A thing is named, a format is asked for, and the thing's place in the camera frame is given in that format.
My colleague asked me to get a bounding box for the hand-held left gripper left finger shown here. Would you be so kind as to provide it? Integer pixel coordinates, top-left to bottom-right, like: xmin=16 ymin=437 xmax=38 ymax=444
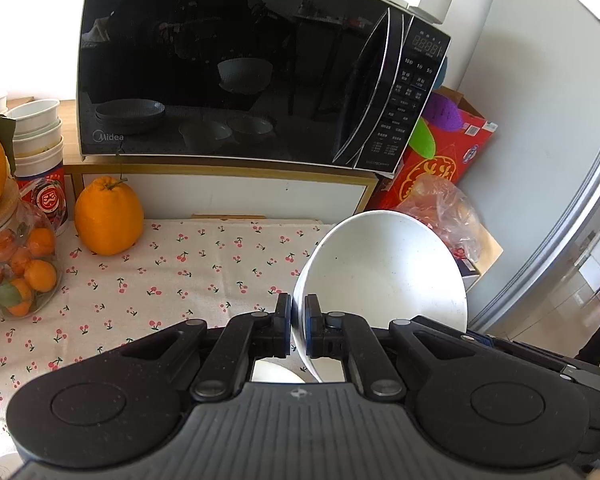
xmin=120 ymin=292 xmax=293 ymax=403

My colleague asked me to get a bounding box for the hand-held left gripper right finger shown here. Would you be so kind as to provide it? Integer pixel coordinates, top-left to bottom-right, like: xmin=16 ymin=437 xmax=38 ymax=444
xmin=304 ymin=294 xmax=481 ymax=403

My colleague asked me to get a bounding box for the plain white bowl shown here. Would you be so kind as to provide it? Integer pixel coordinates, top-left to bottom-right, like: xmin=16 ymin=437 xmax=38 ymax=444
xmin=291 ymin=210 xmax=468 ymax=383

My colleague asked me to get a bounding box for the white plate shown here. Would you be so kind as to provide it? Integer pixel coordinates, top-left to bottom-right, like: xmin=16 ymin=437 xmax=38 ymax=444
xmin=252 ymin=360 xmax=307 ymax=384

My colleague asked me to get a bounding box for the cherry print tablecloth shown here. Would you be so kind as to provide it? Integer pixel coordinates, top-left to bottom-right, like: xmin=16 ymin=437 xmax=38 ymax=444
xmin=0 ymin=217 xmax=341 ymax=456

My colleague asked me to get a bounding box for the wooden shelf with white panel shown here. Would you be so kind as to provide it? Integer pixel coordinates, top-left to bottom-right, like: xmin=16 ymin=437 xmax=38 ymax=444
xmin=60 ymin=100 xmax=406 ymax=221

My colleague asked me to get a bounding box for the clear plastic bag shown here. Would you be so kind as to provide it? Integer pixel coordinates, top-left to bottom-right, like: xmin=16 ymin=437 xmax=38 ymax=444
xmin=405 ymin=175 xmax=483 ymax=266

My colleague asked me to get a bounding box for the red cardboard box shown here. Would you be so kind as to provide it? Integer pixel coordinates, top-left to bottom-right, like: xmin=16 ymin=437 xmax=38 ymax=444
xmin=377 ymin=85 xmax=503 ymax=291

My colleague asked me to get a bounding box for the silver refrigerator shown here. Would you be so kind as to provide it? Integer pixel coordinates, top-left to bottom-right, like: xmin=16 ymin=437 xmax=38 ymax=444
xmin=462 ymin=100 xmax=600 ymax=321

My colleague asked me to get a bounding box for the orange with stem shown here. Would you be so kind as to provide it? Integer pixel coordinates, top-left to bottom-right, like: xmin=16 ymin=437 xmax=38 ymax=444
xmin=74 ymin=175 xmax=145 ymax=257

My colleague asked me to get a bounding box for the green round object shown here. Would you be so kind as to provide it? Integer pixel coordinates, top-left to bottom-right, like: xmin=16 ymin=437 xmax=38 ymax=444
xmin=407 ymin=117 xmax=437 ymax=161

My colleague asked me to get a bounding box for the pile of small tangerines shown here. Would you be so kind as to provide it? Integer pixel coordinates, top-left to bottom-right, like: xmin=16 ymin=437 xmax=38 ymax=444
xmin=0 ymin=227 xmax=58 ymax=317

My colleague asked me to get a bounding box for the purple round object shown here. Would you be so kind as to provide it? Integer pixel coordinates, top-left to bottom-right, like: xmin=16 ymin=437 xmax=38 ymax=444
xmin=425 ymin=91 xmax=463 ymax=133

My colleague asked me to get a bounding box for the red label noodle cup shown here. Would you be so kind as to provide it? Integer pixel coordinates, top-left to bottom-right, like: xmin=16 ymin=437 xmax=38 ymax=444
xmin=15 ymin=162 xmax=70 ymax=238

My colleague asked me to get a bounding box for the black microwave oven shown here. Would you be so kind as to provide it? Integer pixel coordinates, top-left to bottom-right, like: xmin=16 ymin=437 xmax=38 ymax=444
xmin=75 ymin=0 xmax=452 ymax=171

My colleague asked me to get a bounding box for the glass jar with wooden lid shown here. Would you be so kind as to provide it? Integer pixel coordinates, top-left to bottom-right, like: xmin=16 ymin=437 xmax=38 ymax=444
xmin=0 ymin=177 xmax=63 ymax=321

